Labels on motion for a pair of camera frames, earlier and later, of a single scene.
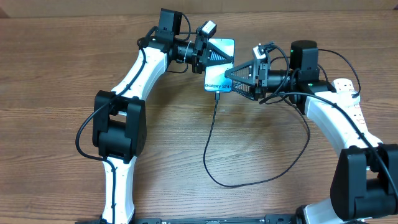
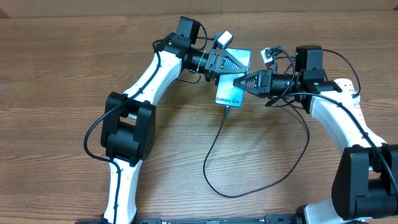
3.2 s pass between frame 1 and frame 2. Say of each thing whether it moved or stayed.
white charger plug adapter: stayed
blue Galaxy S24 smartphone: moved
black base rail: stayed
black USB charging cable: moved
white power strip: stayed
